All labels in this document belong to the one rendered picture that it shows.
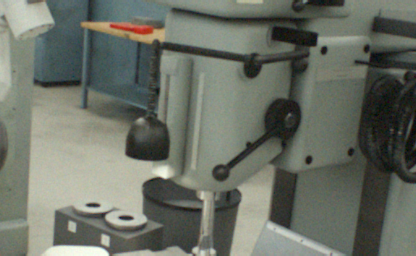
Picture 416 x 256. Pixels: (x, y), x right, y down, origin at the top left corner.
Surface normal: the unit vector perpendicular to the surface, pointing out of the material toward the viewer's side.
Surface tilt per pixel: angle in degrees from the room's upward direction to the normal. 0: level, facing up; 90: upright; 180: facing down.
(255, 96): 90
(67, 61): 90
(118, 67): 90
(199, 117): 90
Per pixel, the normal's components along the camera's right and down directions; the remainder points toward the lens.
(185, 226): -0.04, 0.30
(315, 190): -0.73, 0.10
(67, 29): 0.68, 0.24
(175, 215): -0.26, 0.27
